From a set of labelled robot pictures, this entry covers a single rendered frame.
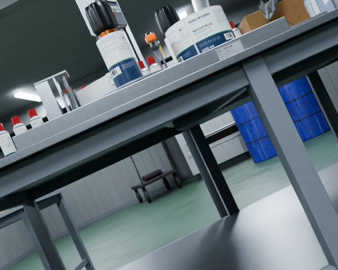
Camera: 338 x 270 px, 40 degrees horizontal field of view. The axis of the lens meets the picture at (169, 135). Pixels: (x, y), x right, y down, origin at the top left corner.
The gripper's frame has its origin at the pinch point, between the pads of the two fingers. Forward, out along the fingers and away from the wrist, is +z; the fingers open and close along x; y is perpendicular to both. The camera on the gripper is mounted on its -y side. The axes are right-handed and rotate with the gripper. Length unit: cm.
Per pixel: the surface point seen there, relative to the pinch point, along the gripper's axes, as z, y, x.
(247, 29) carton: -9.9, -17.7, -23.6
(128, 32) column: 0, 32, -56
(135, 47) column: 6, 28, -54
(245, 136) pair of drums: -80, -395, -281
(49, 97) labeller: 40, 67, -61
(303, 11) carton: -17.7, -33.5, -0.7
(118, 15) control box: -6, 39, -55
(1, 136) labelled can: 52, 72, -86
